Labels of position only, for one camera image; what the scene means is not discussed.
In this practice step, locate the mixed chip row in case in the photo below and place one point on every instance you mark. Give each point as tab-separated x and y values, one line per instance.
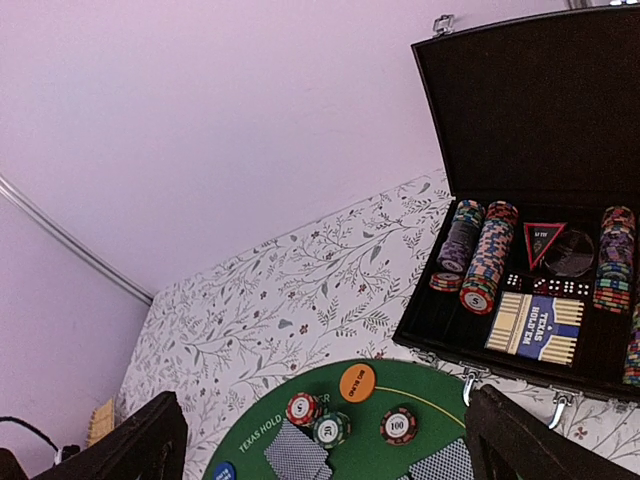
480	285

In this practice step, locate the red black triangle token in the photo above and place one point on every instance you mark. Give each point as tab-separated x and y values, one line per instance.
539	237

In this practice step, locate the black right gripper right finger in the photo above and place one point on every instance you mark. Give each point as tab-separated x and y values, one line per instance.
507	442

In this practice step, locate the right chip row in case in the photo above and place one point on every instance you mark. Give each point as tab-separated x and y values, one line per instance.
615	265

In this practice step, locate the left aluminium frame post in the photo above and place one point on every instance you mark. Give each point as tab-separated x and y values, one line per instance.
16	197

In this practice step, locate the black poker chip case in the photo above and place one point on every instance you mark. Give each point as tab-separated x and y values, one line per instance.
542	112

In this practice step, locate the woven bamboo basket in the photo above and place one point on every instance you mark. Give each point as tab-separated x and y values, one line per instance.
102	423

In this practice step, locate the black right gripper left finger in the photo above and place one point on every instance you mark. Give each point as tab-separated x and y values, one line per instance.
150	444

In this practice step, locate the purple chip row in case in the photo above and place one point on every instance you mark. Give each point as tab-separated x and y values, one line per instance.
457	250

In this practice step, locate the dark maroon chip stack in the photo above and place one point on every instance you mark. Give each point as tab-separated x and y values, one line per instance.
399	426

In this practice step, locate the green white chip stack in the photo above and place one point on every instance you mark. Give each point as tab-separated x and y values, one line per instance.
332	429

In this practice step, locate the floral white table cloth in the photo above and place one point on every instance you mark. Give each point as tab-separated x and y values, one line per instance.
332	291

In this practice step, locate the orange blind button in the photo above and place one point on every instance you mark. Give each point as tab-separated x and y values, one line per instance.
357	383

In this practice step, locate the blue blind button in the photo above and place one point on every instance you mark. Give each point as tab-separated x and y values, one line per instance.
224	471

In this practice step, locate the burn face-down card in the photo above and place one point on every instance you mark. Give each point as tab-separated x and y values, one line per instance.
451	462

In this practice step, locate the round green poker mat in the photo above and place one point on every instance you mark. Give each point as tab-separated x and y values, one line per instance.
434	397

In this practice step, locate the boxed Texas Holdem card deck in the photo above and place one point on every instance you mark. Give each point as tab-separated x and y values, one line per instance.
537	327

